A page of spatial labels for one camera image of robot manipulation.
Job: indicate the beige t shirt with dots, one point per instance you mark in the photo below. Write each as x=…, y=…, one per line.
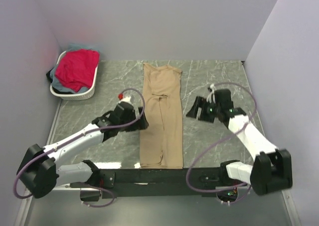
x=161, y=144

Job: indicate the grey blue t shirt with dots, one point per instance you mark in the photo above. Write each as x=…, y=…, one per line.
x=56, y=84

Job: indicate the white perforated laundry basket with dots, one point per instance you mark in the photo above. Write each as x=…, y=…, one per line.
x=81, y=96

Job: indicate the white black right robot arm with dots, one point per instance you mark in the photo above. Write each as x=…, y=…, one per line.
x=271, y=170

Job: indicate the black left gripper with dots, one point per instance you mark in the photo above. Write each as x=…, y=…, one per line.
x=140, y=124

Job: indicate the red t shirt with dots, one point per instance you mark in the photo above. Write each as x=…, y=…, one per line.
x=77, y=69

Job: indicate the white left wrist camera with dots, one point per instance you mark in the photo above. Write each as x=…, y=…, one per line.
x=125, y=98

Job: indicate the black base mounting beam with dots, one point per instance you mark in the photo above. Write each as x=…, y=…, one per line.
x=158, y=182

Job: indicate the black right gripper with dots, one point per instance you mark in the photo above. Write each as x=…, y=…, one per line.
x=200, y=102

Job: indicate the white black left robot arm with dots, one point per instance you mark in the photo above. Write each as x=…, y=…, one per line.
x=44, y=168

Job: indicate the black garment in basket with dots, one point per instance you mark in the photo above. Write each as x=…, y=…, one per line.
x=50, y=80

